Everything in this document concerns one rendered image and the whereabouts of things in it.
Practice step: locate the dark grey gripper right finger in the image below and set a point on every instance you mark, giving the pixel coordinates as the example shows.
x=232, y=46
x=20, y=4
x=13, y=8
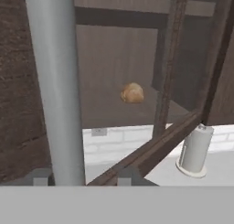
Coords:
x=128, y=176

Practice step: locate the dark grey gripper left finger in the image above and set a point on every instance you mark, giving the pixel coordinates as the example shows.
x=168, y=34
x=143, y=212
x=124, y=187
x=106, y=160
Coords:
x=40, y=176

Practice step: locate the brown wooden glass cabinet door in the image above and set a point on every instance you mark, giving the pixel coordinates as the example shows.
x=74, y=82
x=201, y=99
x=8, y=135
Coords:
x=18, y=90

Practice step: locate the golden brown bread roll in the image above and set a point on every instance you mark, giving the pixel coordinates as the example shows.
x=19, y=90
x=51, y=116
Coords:
x=132, y=93

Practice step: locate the grey wall power outlet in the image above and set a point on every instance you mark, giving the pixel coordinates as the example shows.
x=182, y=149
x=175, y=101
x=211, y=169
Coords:
x=99, y=132

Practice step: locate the brown wooden wall cabinet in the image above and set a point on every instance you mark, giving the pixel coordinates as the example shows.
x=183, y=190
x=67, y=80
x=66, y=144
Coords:
x=115, y=57

